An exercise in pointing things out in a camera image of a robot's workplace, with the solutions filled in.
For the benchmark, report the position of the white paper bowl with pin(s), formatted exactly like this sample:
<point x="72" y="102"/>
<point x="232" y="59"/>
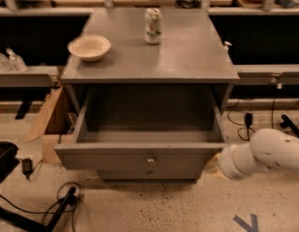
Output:
<point x="90" y="48"/>

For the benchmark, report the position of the grey top drawer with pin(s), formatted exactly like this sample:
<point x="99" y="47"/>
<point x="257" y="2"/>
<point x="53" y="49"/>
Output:
<point x="137" y="134"/>

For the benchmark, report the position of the white pump dispenser bottle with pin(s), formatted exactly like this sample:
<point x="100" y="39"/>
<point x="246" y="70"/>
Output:
<point x="227" y="46"/>

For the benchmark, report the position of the black stand base left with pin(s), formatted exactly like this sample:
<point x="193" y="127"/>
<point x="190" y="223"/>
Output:
<point x="17" y="195"/>

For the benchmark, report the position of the brown cardboard box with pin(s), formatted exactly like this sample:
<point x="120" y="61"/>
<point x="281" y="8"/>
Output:
<point x="51" y="125"/>

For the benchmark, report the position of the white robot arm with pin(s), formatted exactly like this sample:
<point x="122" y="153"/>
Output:
<point x="267" y="148"/>

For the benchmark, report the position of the black power adapter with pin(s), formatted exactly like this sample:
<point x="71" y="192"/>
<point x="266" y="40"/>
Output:
<point x="248" y="119"/>
<point x="27" y="168"/>

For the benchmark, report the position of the clear plastic bottle right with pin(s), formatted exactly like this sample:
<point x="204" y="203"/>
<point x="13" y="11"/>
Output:
<point x="16" y="61"/>

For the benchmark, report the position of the white green soda can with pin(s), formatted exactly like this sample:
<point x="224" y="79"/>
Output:
<point x="152" y="27"/>

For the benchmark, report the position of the clear plastic bottle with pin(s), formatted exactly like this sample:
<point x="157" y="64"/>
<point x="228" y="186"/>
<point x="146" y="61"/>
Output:
<point x="16" y="61"/>
<point x="4" y="63"/>

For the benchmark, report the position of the black stand leg right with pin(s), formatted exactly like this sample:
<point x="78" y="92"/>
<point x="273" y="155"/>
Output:
<point x="287" y="123"/>

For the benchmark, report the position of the grey drawer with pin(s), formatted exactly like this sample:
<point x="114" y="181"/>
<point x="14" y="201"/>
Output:
<point x="137" y="134"/>
<point x="141" y="175"/>

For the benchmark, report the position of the black power adapter left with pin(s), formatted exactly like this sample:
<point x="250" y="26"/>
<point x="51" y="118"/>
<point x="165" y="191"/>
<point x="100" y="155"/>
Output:
<point x="27" y="168"/>

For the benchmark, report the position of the grey wooden cabinet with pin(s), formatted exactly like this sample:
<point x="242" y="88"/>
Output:
<point x="189" y="59"/>

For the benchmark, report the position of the clear plastic bottle left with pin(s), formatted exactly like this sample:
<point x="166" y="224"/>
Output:
<point x="4" y="63"/>

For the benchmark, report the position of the black power adapter right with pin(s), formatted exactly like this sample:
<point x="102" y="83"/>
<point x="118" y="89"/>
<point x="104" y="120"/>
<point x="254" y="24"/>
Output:
<point x="248" y="119"/>

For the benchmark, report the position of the grey lower drawer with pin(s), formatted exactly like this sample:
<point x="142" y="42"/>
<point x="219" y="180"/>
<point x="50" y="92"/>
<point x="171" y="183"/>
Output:
<point x="141" y="175"/>

